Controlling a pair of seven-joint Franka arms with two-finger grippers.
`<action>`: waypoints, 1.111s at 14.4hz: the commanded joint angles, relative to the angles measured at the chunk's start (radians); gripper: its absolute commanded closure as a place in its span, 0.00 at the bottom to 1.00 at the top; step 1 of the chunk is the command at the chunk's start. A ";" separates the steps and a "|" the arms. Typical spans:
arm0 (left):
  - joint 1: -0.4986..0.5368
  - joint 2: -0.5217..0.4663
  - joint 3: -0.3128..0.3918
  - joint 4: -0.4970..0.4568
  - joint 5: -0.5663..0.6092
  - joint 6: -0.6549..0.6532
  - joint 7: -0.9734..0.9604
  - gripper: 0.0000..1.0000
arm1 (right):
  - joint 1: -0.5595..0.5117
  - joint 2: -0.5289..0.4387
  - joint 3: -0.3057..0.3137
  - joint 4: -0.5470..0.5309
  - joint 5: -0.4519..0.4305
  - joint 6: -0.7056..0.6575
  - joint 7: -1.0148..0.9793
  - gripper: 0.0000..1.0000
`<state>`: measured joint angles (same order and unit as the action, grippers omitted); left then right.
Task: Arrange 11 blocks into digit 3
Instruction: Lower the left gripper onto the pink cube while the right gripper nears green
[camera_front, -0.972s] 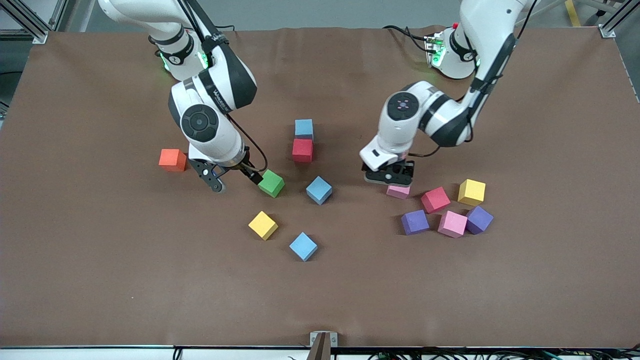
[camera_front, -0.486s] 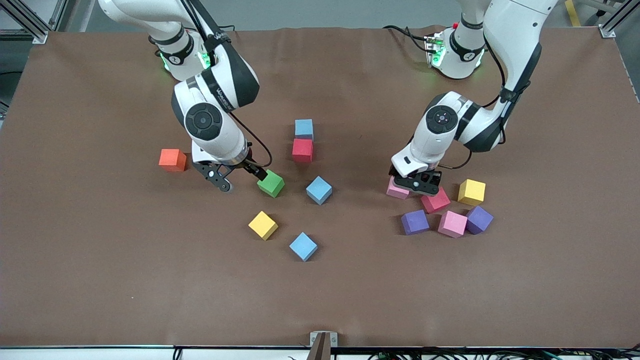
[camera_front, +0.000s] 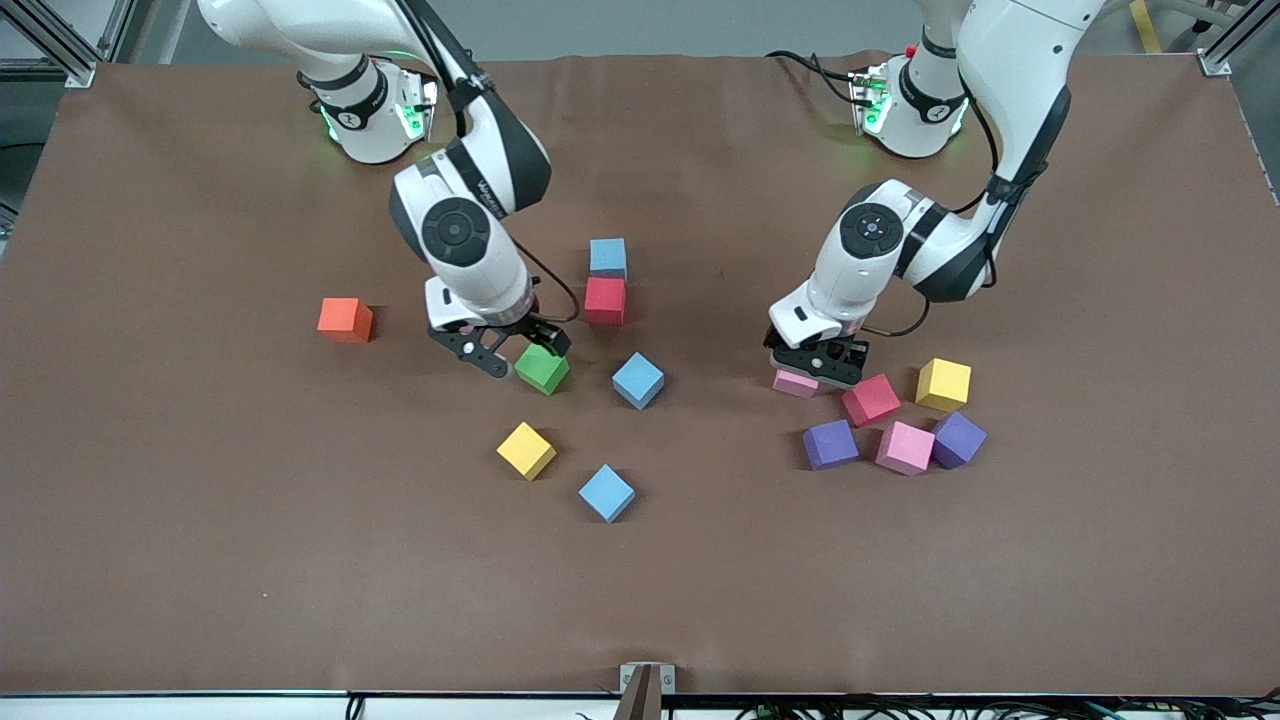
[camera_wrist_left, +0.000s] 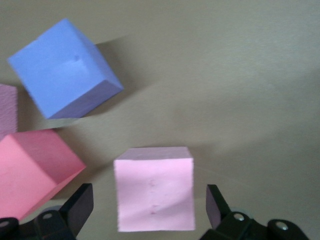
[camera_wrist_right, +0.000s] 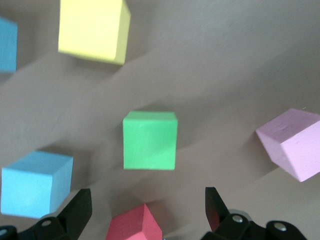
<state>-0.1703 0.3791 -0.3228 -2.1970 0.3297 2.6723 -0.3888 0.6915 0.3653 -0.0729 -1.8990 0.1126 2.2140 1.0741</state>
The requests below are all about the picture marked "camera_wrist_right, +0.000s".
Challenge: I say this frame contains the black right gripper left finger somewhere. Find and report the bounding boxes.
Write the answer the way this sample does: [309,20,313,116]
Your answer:
[32,188,94,240]

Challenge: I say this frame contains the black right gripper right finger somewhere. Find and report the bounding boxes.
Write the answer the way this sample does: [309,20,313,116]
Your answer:
[203,186,308,240]

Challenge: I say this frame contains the green foam block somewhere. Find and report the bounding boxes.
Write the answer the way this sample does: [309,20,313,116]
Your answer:
[122,110,179,171]

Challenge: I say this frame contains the blue foam block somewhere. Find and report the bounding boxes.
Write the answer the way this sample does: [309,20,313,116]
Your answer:
[0,150,74,220]
[0,16,18,74]

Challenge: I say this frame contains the pink foam block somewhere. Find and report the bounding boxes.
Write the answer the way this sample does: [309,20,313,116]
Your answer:
[255,107,320,183]

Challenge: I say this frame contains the brown table cover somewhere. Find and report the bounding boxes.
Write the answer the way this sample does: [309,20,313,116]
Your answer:
[0,0,320,240]

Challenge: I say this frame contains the red foam block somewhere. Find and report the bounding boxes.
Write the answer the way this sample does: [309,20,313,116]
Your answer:
[104,203,163,240]

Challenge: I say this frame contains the yellow foam block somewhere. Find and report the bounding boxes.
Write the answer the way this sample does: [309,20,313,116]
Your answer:
[57,0,132,66]

